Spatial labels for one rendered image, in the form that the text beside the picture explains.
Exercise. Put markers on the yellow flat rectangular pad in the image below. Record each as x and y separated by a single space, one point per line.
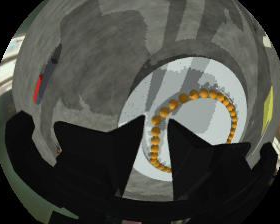
268 109

